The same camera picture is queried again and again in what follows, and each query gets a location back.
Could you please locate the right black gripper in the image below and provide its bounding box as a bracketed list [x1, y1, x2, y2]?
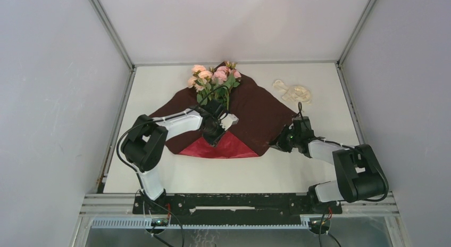
[269, 123, 301, 152]

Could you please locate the red wrapping paper sheet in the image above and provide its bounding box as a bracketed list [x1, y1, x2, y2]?
[166, 74, 295, 159]

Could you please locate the cream ribbon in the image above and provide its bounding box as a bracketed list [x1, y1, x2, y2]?
[272, 79, 312, 104]

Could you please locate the pink flower stem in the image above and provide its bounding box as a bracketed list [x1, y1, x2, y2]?
[190, 65, 218, 90]
[224, 69, 242, 109]
[188, 76, 212, 105]
[214, 61, 237, 98]

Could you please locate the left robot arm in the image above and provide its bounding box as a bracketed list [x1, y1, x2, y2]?
[115, 100, 239, 213]

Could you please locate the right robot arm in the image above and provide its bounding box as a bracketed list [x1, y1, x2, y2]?
[269, 116, 389, 213]

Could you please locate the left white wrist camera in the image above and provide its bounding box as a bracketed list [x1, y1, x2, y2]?
[220, 114, 239, 131]

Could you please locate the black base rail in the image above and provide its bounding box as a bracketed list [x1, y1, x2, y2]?
[132, 193, 343, 225]

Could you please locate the white cable duct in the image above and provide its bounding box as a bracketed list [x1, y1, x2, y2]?
[91, 217, 311, 229]

